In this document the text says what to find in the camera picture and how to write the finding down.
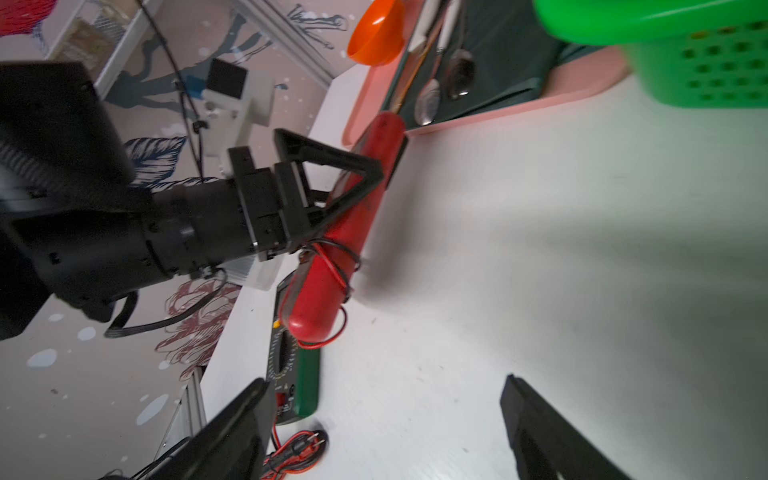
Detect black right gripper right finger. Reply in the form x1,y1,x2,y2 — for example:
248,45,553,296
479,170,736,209
500,374,628,479

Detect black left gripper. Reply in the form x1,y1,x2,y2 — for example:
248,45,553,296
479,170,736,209
228,128,384,261

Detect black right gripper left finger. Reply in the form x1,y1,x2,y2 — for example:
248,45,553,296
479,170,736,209
148,378,277,480

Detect green-edged black multimeter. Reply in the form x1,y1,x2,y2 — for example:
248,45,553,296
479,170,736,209
266,274,321,425

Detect red taped multimeter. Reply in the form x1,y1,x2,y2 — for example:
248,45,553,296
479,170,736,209
276,112,407,350

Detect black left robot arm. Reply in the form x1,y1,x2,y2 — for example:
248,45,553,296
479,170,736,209
1,61,384,339

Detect green plastic basket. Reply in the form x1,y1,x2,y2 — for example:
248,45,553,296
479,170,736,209
534,0,767,109

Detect loose red black leads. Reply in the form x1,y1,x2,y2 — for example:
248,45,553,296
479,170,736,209
261,427,329,480

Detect orange bowl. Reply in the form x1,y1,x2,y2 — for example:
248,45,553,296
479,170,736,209
346,0,405,67

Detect dark metal spoon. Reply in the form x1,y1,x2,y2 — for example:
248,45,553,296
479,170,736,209
446,1,476,100

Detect dark green cloth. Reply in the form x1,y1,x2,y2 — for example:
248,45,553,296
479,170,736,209
381,1,597,129

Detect pink cutting board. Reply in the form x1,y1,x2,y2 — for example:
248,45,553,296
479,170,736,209
342,1,630,148

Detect gold-handled knife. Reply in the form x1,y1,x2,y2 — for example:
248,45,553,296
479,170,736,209
388,1,450,114

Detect white-handled spoon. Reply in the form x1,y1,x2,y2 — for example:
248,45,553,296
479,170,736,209
414,0,463,126

